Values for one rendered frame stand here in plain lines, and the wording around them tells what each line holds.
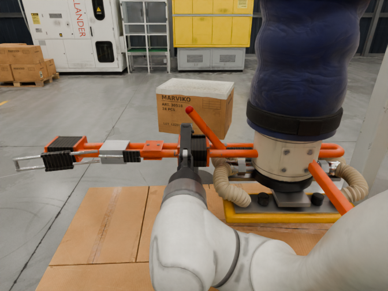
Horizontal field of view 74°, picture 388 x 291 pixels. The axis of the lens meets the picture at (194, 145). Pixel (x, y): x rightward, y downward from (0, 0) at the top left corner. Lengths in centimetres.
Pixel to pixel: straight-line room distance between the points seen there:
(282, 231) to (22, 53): 700
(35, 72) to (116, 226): 614
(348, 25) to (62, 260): 138
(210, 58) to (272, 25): 745
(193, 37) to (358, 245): 777
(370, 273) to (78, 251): 135
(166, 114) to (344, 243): 211
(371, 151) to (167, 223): 197
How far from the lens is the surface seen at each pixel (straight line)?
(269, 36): 59
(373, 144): 223
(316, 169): 66
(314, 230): 96
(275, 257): 44
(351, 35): 61
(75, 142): 77
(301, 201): 70
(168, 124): 228
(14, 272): 231
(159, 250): 39
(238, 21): 800
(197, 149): 65
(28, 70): 742
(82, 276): 136
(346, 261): 21
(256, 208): 69
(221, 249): 42
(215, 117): 212
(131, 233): 146
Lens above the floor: 157
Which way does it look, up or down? 27 degrees down
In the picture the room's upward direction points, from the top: straight up
